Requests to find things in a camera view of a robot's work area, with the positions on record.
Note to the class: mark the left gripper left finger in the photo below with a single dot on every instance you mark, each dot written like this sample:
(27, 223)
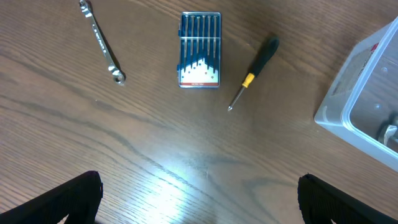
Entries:
(75, 201)

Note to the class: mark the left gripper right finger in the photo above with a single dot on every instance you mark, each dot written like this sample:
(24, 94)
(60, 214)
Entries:
(320, 202)

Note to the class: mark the black handled hammer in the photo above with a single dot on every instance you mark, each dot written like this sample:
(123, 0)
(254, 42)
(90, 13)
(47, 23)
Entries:
(388, 132)

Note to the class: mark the black yellow screwdriver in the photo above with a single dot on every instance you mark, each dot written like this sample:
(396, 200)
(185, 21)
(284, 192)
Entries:
(265, 53)

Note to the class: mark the clear plastic container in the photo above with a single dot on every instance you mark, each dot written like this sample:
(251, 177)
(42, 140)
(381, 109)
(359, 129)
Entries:
(363, 95)

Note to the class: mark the blue precision screwdriver set case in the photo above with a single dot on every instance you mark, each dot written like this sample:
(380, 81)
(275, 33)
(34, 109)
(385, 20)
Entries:
(199, 63)

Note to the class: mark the silver ring wrench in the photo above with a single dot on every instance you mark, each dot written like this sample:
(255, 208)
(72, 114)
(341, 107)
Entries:
(117, 75)

